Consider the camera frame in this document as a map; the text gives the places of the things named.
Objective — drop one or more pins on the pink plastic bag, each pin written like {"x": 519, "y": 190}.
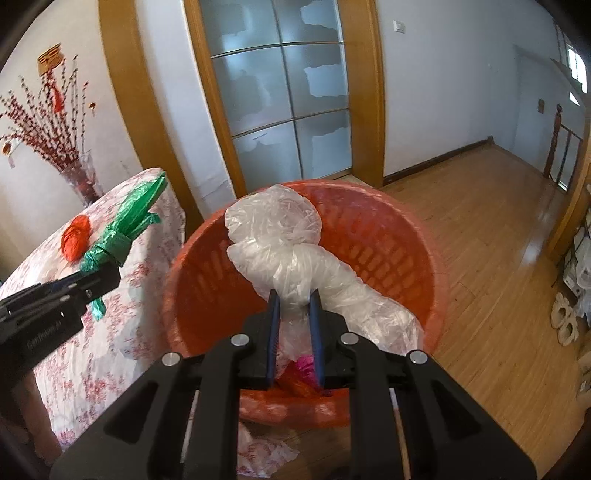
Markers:
{"x": 305, "y": 367}

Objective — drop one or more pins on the small white wall switch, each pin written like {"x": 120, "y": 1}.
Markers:
{"x": 400, "y": 26}

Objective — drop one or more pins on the red blossom branches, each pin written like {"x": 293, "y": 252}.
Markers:
{"x": 46, "y": 134}

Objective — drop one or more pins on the glass vase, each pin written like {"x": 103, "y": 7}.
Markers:
{"x": 83, "y": 180}

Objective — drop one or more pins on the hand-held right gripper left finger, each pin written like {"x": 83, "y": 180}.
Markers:
{"x": 273, "y": 341}

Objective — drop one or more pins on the large orange plastic bag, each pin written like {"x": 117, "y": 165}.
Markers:
{"x": 293, "y": 383}

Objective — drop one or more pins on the clear plastic bag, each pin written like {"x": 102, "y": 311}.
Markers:
{"x": 295, "y": 267}

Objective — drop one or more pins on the green plastic bag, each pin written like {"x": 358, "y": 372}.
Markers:
{"x": 129, "y": 217}

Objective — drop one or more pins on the orange plastic basket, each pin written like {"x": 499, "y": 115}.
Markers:
{"x": 369, "y": 240}

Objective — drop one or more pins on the white plastic bags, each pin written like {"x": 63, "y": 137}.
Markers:
{"x": 579, "y": 272}

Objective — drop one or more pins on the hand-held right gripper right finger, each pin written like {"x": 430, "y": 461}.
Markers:
{"x": 316, "y": 341}

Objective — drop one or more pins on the small orange plastic bag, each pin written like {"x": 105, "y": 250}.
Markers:
{"x": 76, "y": 237}

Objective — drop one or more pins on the frosted glass door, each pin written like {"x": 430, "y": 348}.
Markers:
{"x": 277, "y": 92}

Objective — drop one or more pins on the window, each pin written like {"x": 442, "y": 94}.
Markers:
{"x": 577, "y": 64}

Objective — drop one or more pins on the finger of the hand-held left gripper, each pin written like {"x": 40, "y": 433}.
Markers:
{"x": 97, "y": 284}

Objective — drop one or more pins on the beige slipper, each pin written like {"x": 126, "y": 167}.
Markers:
{"x": 561, "y": 309}
{"x": 569, "y": 332}

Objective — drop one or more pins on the person's left forearm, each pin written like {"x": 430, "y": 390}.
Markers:
{"x": 39, "y": 406}

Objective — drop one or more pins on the gold red wall decoration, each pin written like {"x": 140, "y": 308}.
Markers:
{"x": 50, "y": 59}

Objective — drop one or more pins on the grey door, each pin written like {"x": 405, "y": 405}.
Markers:
{"x": 531, "y": 92}

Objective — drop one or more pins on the wooden stair railing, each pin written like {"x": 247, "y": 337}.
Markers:
{"x": 554, "y": 143}

